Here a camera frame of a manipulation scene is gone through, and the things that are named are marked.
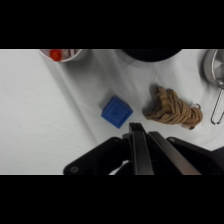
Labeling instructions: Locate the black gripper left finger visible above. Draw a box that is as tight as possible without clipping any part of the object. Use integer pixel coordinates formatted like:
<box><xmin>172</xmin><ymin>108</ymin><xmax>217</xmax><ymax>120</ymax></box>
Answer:
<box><xmin>128</xmin><ymin>122</ymin><xmax>155</xmax><ymax>175</ymax></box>

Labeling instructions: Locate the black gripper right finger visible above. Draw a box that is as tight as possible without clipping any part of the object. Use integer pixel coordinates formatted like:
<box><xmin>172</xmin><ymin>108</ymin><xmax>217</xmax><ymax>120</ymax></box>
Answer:
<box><xmin>147</xmin><ymin>131</ymin><xmax>203</xmax><ymax>175</ymax></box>

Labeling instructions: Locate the blue cube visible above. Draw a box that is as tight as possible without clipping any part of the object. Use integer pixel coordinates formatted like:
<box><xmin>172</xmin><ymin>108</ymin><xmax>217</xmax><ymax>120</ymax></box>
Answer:
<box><xmin>100</xmin><ymin>95</ymin><xmax>135</xmax><ymax>130</ymax></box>

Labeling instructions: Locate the white round cup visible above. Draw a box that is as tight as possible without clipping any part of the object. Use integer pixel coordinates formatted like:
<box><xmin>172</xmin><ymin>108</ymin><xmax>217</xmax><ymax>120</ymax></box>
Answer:
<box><xmin>37</xmin><ymin>49</ymin><xmax>90</xmax><ymax>64</ymax></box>

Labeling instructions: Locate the red capped marker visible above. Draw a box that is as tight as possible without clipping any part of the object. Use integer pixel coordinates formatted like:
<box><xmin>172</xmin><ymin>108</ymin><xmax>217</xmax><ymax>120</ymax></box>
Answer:
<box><xmin>49</xmin><ymin>49</ymin><xmax>64</xmax><ymax>63</ymax></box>

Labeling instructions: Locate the brown pretzel rope toy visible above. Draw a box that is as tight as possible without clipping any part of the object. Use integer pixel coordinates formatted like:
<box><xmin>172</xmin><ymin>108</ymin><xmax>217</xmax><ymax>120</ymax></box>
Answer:
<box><xmin>142</xmin><ymin>85</ymin><xmax>204</xmax><ymax>131</ymax></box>

